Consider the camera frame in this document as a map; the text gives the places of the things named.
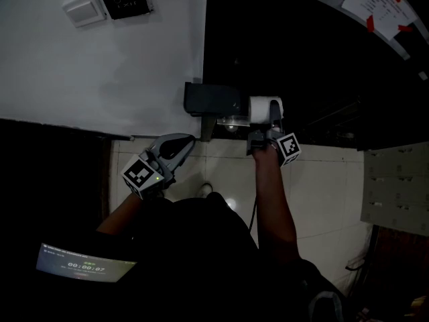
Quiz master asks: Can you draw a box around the thin black cable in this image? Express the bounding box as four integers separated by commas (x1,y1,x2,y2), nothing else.
247,196,258,233

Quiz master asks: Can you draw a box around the white toilet paper roll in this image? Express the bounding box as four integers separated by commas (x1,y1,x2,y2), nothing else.
248,95,285,125

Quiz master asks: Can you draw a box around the grey metal locker cabinet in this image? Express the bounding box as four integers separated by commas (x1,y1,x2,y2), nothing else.
360,142,429,237

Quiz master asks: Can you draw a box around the white paper notice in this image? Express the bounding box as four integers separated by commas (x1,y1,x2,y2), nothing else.
341,0,418,42

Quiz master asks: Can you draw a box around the white wall switch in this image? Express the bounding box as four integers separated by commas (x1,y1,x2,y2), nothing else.
62,0,107,29

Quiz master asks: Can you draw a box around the dark cabinet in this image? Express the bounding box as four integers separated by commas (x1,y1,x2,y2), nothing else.
0,117,135,248

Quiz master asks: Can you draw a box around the chest-mounted phone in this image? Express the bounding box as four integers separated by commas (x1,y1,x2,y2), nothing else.
36,243,137,283

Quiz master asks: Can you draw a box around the person's left forearm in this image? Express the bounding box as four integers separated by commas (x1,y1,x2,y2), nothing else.
96,193,143,235

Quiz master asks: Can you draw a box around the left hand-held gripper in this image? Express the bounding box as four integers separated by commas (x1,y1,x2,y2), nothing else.
120,133,197,201

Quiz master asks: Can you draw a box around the black exit button panel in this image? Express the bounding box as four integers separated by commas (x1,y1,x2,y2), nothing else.
99,0,155,21

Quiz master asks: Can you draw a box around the person's black clothing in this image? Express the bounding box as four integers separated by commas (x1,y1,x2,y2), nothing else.
95,191,346,322

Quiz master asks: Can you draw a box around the grey shoulder strap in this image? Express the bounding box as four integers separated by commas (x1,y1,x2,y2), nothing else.
308,290,345,322

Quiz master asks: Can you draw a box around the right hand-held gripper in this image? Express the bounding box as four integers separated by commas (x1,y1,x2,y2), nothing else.
246,99,302,168

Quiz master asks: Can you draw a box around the dark paper holder box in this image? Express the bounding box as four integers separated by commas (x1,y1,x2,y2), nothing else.
184,81,243,117

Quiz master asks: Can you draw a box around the person's right forearm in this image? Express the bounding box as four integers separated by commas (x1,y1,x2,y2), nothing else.
251,146,299,264

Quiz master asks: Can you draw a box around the black glass door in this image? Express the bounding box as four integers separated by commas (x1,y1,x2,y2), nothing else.
200,0,429,152

